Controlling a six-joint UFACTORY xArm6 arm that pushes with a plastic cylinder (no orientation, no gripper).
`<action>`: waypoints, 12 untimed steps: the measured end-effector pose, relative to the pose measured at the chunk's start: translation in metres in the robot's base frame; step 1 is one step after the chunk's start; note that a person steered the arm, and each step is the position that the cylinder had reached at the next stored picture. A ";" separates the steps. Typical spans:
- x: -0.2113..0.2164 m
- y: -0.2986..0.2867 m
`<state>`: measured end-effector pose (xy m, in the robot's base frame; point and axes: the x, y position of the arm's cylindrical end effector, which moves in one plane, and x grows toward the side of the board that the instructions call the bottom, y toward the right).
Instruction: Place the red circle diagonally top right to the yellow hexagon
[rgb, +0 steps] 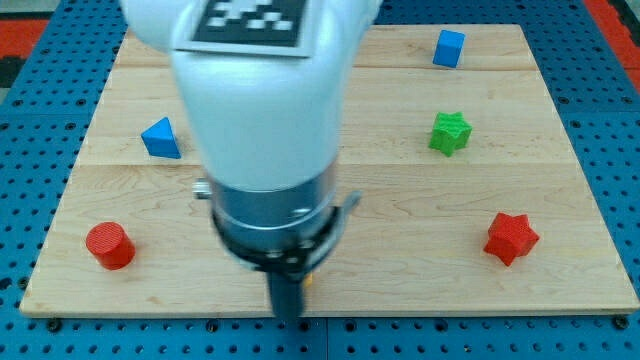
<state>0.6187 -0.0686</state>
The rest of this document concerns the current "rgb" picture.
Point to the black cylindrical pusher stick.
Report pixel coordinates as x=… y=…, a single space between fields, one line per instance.
x=286 y=295

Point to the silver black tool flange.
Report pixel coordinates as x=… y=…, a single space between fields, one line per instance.
x=278 y=217

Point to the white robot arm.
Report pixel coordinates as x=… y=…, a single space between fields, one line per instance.
x=263 y=86

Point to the blue triangle block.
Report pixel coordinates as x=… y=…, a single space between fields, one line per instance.
x=160 y=141

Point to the red cylinder block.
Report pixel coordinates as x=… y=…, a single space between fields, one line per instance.
x=110 y=245

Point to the green star block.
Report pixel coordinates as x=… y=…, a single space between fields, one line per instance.
x=450 y=132

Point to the wooden board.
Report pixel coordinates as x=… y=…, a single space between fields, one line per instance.
x=413 y=247

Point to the black white fiducial tag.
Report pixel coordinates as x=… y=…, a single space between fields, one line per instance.
x=284 y=28

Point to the red star block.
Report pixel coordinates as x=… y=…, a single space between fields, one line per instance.
x=510 y=237

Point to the blue cube block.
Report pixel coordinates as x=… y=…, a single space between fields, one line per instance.
x=449 y=48

